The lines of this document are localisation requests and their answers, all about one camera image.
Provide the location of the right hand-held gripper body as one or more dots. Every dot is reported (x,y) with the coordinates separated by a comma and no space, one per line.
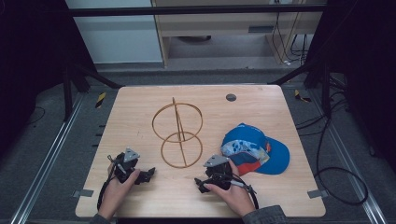
(218,174)

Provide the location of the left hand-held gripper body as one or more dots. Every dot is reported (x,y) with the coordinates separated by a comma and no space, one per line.
(125,168)

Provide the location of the person's right hand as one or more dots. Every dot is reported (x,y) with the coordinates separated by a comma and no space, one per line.
(233,196)

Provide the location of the person's left hand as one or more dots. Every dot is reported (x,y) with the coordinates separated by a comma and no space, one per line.
(115,194)

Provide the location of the blue patterned baseball cap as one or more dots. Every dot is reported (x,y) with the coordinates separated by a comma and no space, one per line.
(249,146)

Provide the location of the grey tape strip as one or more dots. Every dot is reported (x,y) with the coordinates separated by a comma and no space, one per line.
(317,193)
(83,193)

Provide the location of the yellow black hazard tape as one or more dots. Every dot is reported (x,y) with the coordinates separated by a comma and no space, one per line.
(100,100)
(301,96)

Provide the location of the black metal stand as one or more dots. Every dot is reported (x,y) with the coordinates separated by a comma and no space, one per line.
(320,77)
(71,84)

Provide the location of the white cabinet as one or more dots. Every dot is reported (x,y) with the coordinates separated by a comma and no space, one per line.
(118,40)

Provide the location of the aluminium floor rail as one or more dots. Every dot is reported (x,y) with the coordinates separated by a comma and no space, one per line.
(351,161)
(46,155)

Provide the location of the black horizontal frame bar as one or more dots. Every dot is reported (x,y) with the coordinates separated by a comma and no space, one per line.
(193,10)

